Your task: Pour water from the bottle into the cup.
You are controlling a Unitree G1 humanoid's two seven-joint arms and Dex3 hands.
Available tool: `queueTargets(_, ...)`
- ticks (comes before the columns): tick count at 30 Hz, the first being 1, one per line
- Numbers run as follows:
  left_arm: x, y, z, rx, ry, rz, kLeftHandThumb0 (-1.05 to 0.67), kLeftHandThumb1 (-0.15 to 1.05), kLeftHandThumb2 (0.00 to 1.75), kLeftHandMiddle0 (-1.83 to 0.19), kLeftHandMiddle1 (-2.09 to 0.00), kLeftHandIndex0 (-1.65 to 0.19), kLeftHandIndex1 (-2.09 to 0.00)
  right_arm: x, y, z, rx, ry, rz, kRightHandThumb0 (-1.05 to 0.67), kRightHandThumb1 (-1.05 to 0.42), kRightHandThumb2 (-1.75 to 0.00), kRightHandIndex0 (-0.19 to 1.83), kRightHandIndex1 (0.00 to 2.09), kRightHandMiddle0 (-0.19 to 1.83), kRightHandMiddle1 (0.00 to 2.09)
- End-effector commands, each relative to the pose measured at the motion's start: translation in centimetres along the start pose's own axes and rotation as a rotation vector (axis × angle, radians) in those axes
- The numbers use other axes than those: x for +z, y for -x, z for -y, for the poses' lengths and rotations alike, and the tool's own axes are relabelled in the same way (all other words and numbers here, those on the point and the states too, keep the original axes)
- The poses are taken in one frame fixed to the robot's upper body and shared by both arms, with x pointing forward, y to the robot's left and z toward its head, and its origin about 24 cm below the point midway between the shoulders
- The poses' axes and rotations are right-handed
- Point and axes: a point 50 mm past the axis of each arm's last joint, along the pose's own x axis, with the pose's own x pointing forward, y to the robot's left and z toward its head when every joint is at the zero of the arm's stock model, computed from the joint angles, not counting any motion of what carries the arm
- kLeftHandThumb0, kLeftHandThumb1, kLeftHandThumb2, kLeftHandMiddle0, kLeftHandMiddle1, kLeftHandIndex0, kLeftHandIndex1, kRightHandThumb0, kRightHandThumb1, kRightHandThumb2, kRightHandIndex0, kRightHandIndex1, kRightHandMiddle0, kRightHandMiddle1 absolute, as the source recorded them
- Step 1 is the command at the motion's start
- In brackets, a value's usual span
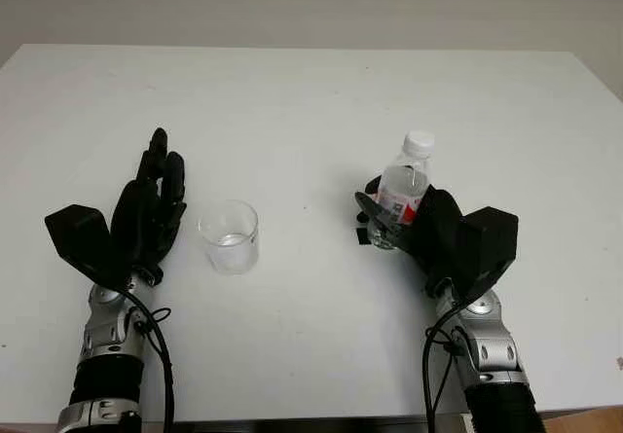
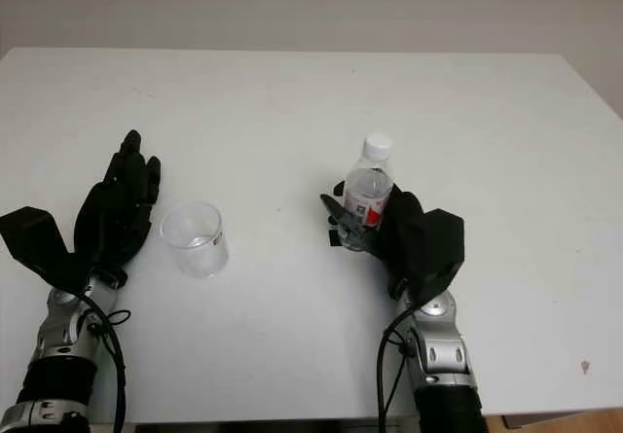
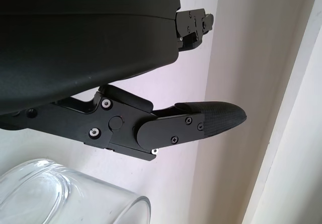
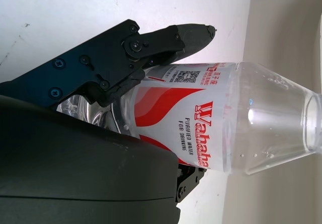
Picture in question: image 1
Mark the clear glass cup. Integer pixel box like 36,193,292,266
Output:
198,198,260,276

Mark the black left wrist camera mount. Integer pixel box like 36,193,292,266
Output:
44,203,133,289

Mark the clear plastic water bottle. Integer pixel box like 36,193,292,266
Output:
367,130,436,251

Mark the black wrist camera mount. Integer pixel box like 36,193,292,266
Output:
44,203,133,289
456,205,519,304

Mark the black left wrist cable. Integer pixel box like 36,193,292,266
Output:
123,286,177,433

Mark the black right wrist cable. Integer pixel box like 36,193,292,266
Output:
421,300,471,430

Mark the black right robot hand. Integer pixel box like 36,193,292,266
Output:
353,174,469,299

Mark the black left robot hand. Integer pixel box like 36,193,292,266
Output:
110,127,189,284

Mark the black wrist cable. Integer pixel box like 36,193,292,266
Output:
421,300,471,430
123,286,177,433

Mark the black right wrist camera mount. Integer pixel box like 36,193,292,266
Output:
456,205,519,304

